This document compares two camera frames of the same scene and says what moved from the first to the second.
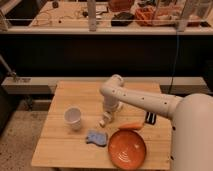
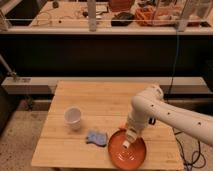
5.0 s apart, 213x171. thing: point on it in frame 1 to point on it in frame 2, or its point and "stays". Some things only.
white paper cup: x=72 y=117 stays
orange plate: x=127 y=149 stays
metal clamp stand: x=11 y=73 stays
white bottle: x=107 y=118 to x=131 y=137
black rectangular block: x=150 y=118 stays
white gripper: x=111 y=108 to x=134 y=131
